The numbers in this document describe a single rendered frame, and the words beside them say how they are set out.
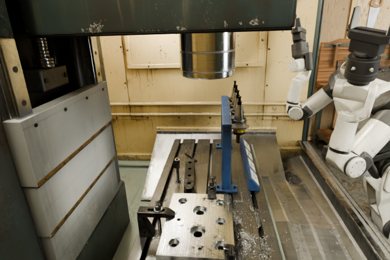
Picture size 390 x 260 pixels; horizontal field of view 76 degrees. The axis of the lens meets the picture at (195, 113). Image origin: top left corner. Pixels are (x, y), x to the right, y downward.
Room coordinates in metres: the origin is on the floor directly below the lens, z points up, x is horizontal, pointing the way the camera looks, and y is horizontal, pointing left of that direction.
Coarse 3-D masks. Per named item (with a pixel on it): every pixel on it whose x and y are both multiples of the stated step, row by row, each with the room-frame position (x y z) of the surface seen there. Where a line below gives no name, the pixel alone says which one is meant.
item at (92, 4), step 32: (32, 0) 0.65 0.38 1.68; (64, 0) 0.65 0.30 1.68; (96, 0) 0.64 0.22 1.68; (128, 0) 0.63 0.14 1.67; (160, 0) 0.62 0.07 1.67; (192, 0) 0.62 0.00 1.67; (224, 0) 0.61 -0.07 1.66; (256, 0) 0.60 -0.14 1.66; (288, 0) 0.60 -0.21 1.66; (32, 32) 0.66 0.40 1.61; (64, 32) 0.65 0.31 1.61; (96, 32) 0.64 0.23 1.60; (128, 32) 0.64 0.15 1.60; (160, 32) 0.63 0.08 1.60; (192, 32) 0.62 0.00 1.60
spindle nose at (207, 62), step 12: (180, 36) 0.70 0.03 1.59; (192, 36) 0.67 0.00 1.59; (204, 36) 0.66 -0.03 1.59; (216, 36) 0.66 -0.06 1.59; (228, 36) 0.68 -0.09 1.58; (180, 48) 0.71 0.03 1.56; (192, 48) 0.67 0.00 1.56; (204, 48) 0.66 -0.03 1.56; (216, 48) 0.66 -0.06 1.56; (228, 48) 0.68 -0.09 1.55; (180, 60) 0.71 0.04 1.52; (192, 60) 0.67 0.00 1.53; (204, 60) 0.66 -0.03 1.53; (216, 60) 0.66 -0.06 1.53; (228, 60) 0.68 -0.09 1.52; (192, 72) 0.67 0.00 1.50; (204, 72) 0.66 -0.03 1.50; (216, 72) 0.66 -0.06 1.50; (228, 72) 0.68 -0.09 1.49
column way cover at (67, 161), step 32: (64, 96) 0.77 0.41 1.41; (96, 96) 0.92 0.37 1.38; (32, 128) 0.58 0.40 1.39; (64, 128) 0.70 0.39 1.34; (96, 128) 0.88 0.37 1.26; (32, 160) 0.55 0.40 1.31; (64, 160) 0.66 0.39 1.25; (96, 160) 0.85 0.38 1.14; (32, 192) 0.55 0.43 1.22; (64, 192) 0.64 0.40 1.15; (96, 192) 0.82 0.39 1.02; (64, 224) 0.62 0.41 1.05; (96, 224) 0.78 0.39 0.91; (64, 256) 0.59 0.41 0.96
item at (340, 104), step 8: (384, 72) 1.12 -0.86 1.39; (376, 80) 1.07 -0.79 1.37; (384, 80) 1.04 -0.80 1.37; (384, 88) 0.97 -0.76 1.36; (376, 96) 0.96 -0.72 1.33; (336, 104) 1.16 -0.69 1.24; (344, 104) 1.06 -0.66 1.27; (352, 104) 1.00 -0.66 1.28; (360, 104) 0.97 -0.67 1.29; (368, 120) 0.95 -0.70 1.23; (360, 128) 0.97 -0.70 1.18
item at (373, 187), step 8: (368, 176) 1.13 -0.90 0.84; (384, 176) 0.99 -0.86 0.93; (368, 184) 1.11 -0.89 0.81; (376, 184) 1.06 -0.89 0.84; (384, 184) 0.99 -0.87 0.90; (368, 192) 1.11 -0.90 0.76; (376, 192) 1.02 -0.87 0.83; (384, 192) 0.99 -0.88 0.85; (376, 200) 1.02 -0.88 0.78; (384, 200) 0.99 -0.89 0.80; (376, 208) 1.07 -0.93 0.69; (384, 208) 1.01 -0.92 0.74; (376, 216) 1.06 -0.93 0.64; (384, 216) 1.01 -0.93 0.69; (376, 224) 1.06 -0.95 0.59; (384, 224) 1.01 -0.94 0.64; (384, 232) 1.00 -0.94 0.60
